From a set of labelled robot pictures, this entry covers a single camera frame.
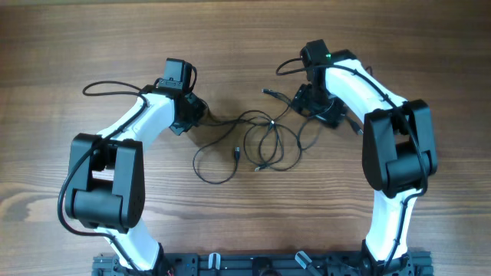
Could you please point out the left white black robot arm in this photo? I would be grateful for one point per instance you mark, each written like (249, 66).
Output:
(104, 192)

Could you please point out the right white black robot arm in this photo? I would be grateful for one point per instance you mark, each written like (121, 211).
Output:
(398, 153)

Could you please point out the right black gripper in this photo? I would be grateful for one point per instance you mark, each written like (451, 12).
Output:
(318, 106)

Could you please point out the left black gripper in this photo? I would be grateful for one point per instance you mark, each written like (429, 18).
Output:
(199, 106)

